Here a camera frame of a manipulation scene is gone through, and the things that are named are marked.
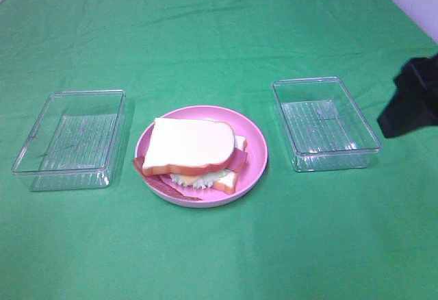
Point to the pink round plate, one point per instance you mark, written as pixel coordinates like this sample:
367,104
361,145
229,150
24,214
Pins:
257,157

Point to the toast bread slice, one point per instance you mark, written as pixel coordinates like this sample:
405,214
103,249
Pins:
227,183
188,147

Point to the clear plastic left container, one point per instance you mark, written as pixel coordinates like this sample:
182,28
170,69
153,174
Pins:
75,142

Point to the yellow cheese slice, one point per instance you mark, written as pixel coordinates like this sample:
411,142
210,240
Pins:
184,180

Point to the green lettuce leaf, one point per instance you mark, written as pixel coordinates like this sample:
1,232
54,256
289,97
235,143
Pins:
207,180

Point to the clear plastic right container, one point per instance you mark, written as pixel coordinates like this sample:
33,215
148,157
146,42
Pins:
324,128

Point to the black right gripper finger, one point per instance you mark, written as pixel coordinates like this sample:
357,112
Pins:
414,103

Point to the bacon strip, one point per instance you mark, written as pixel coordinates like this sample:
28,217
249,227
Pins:
236,161
156,182

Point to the green tablecloth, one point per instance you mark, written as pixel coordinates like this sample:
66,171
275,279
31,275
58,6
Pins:
358,234

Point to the clear plastic container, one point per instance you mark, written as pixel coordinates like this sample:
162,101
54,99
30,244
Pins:
324,128
75,142

